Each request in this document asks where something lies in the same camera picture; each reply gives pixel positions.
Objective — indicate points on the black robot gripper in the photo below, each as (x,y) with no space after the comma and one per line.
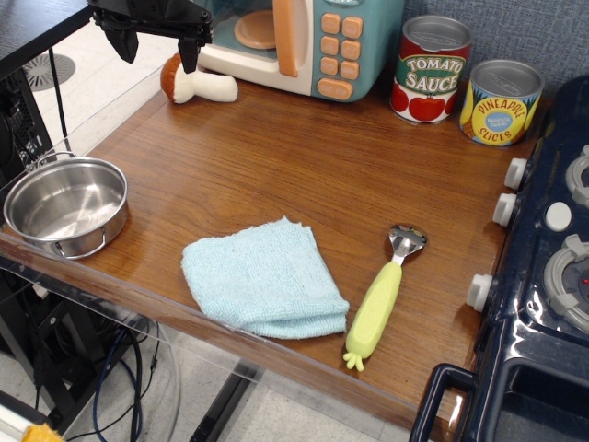
(181,19)

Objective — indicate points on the plush mushroom toy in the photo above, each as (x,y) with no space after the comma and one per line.
(180,87)

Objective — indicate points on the floor vent grille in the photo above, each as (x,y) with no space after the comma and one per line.
(40,68)

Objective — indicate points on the black computer tower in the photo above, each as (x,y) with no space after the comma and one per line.
(24,137)

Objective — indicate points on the steel pot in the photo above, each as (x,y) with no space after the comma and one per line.
(72,207)

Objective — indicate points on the toy microwave oven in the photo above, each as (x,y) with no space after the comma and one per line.
(332,50)

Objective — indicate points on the light blue cloth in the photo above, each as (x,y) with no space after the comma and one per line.
(268,280)

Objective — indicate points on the tomato sauce can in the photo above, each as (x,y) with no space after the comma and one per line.
(432,57)

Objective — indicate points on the pineapple slices can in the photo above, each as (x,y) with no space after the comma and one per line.
(501,101)

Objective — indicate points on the yellow fuzzy object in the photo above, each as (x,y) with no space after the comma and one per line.
(40,433)

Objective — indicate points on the dark blue toy stove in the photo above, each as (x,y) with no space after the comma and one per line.
(530,380)

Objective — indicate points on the black desk frame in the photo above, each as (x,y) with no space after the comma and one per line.
(66,355)

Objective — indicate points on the spoon with yellow-green handle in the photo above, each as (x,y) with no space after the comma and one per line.
(372,316)

